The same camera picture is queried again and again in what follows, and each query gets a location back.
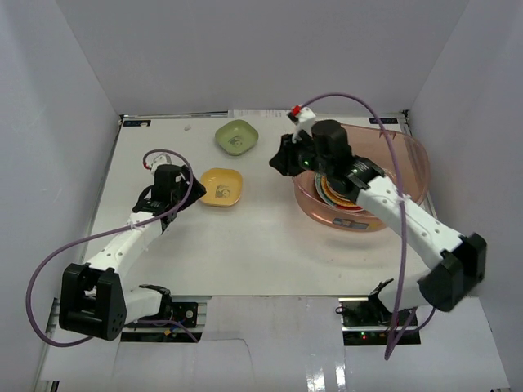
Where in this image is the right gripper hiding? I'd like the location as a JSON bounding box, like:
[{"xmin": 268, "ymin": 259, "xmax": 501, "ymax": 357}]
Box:
[{"xmin": 269, "ymin": 130, "xmax": 332, "ymax": 178}]

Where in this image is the yellow square panda dish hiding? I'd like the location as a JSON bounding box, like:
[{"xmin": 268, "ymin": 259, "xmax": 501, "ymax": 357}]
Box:
[{"xmin": 199, "ymin": 168, "xmax": 243, "ymax": 207}]

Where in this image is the red floral round plate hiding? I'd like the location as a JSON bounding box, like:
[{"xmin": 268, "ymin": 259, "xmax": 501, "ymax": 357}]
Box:
[{"xmin": 315, "ymin": 174, "xmax": 364, "ymax": 212}]

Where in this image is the green square panda dish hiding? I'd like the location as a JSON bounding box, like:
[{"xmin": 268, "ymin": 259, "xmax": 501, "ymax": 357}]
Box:
[{"xmin": 215, "ymin": 119, "xmax": 259, "ymax": 156}]

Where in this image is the woven bamboo round tray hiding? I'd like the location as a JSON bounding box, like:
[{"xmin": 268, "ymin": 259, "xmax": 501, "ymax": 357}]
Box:
[{"xmin": 319, "ymin": 176, "xmax": 362, "ymax": 212}]

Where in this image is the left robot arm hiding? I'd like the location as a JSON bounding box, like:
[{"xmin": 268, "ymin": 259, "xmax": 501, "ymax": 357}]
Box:
[{"xmin": 59, "ymin": 164, "xmax": 206, "ymax": 341}]

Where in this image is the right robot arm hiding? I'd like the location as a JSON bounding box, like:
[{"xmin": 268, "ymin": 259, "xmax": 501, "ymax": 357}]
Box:
[{"xmin": 270, "ymin": 120, "xmax": 487, "ymax": 326}]

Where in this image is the pink translucent plastic bin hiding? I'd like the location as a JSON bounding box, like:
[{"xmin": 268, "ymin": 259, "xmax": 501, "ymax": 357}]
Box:
[{"xmin": 293, "ymin": 124, "xmax": 431, "ymax": 233}]

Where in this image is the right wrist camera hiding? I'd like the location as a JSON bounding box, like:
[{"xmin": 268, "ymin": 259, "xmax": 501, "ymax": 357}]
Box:
[{"xmin": 288, "ymin": 105, "xmax": 316, "ymax": 143}]

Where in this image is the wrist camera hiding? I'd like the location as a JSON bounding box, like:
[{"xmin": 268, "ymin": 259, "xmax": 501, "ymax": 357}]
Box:
[
  {"xmin": 143, "ymin": 153, "xmax": 172, "ymax": 175},
  {"xmin": 288, "ymin": 105, "xmax": 316, "ymax": 143}
]

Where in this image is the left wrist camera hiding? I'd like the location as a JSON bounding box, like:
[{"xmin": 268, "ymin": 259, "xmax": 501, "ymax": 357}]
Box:
[{"xmin": 143, "ymin": 153, "xmax": 172, "ymax": 175}]

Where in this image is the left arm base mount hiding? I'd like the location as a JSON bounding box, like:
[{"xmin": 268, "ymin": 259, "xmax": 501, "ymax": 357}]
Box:
[{"xmin": 120, "ymin": 301, "xmax": 206, "ymax": 344}]

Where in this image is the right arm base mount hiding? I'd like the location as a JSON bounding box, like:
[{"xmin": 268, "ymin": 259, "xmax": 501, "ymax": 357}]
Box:
[{"xmin": 335, "ymin": 279, "xmax": 422, "ymax": 346}]

